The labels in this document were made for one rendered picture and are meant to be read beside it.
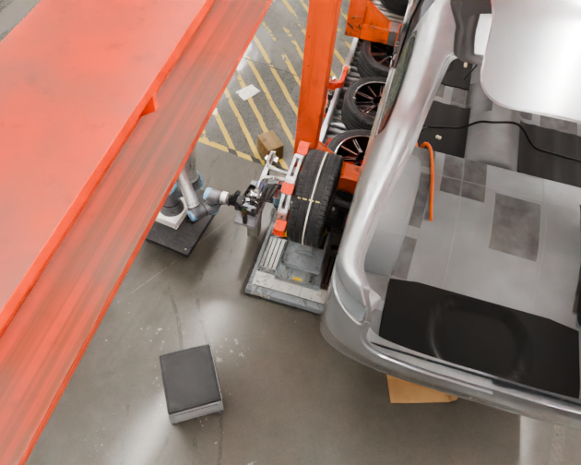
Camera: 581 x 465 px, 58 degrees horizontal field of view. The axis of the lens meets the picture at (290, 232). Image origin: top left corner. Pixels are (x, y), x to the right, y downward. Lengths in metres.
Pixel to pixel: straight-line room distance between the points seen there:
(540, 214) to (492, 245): 0.44
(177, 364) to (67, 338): 2.81
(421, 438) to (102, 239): 3.33
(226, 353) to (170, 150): 3.08
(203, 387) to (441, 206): 1.95
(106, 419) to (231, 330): 1.04
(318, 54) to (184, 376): 2.20
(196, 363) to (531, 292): 2.18
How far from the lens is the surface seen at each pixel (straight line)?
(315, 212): 3.36
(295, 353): 4.03
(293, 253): 4.15
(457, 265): 3.48
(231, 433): 3.85
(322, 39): 3.29
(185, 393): 3.59
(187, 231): 4.18
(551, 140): 4.74
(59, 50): 0.91
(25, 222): 0.70
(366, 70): 5.43
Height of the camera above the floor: 3.76
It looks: 56 degrees down
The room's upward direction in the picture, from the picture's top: 7 degrees clockwise
